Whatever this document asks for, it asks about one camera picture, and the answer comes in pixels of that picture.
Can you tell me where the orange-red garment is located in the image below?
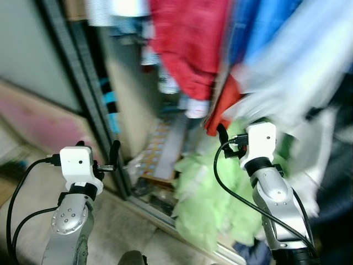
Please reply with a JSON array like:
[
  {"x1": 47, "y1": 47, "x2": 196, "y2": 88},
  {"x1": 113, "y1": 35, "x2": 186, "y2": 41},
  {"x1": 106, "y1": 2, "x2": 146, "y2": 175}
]
[{"x1": 203, "y1": 74, "x2": 244, "y2": 137}]

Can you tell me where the dark navy garment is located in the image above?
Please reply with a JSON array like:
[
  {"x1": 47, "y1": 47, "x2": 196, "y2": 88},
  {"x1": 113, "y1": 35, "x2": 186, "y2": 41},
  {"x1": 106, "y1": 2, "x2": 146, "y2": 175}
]
[{"x1": 308, "y1": 72, "x2": 353, "y2": 265}]

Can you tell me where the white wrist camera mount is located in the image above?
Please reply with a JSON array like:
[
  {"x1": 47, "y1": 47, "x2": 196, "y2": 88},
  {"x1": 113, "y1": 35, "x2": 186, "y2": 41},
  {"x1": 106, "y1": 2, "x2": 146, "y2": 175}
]
[
  {"x1": 59, "y1": 146, "x2": 104, "y2": 192},
  {"x1": 242, "y1": 122, "x2": 277, "y2": 169}
]

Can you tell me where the dark wardrobe door frame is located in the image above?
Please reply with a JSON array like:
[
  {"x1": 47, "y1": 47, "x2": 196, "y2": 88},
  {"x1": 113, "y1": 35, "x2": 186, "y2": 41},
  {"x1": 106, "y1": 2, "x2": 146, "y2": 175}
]
[{"x1": 36, "y1": 0, "x2": 134, "y2": 200}]

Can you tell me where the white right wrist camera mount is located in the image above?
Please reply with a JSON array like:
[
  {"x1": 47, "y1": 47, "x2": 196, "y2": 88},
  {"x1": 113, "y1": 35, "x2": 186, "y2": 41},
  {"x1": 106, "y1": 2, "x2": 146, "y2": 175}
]
[{"x1": 242, "y1": 122, "x2": 277, "y2": 169}]

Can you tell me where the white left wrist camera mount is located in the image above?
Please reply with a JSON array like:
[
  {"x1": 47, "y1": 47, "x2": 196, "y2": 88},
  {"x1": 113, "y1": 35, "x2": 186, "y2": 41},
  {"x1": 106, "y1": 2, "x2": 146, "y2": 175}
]
[{"x1": 59, "y1": 146, "x2": 104, "y2": 192}]

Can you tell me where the patterned cardboard box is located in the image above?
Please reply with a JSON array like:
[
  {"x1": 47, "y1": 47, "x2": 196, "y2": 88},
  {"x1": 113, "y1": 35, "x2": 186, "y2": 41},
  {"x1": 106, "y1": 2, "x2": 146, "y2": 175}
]
[{"x1": 140, "y1": 118, "x2": 189, "y2": 184}]

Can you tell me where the black cyan striped garment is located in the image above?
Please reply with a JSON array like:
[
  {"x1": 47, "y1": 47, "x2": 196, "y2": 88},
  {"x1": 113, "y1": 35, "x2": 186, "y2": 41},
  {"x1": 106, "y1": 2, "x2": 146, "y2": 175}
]
[{"x1": 95, "y1": 72, "x2": 120, "y2": 136}]

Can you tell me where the black left wrist camera cable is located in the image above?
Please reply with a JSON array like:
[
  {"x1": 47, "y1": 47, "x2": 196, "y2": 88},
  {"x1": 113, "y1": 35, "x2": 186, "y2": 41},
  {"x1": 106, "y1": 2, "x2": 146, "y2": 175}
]
[{"x1": 6, "y1": 156, "x2": 60, "y2": 264}]

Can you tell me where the red hanging garment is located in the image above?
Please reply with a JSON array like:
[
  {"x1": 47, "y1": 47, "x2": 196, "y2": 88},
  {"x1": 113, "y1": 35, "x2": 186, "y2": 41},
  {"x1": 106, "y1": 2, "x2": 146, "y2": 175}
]
[{"x1": 148, "y1": 0, "x2": 233, "y2": 101}]

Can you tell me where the light green fluffy garment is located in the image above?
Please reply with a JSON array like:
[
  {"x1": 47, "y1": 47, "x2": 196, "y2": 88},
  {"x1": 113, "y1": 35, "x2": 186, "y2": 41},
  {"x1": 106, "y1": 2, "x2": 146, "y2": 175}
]
[{"x1": 173, "y1": 120, "x2": 294, "y2": 253}]

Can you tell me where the pale blue hanging garment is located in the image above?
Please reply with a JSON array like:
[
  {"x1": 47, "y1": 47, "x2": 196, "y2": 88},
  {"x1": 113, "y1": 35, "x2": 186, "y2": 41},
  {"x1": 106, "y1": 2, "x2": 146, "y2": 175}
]
[{"x1": 231, "y1": 0, "x2": 353, "y2": 134}]

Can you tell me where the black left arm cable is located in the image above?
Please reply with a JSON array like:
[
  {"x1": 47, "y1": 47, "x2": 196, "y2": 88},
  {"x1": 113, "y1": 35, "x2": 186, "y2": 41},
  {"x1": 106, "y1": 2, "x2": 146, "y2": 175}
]
[{"x1": 11, "y1": 206, "x2": 60, "y2": 264}]

